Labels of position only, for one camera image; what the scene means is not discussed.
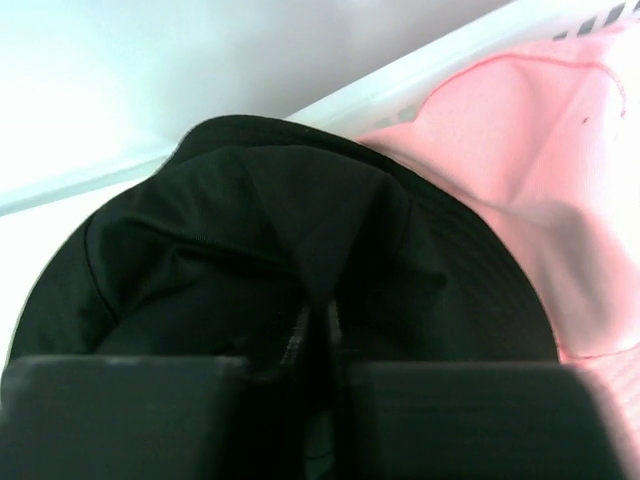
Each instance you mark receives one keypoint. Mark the pink bucket hat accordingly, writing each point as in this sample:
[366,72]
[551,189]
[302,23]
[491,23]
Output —
[542,142]

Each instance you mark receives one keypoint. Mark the white plastic basket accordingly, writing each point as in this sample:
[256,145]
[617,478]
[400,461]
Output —
[85,106]

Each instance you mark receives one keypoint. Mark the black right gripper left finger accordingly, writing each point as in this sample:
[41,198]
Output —
[150,417]

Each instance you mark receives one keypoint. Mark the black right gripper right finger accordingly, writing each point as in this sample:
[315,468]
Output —
[421,420]

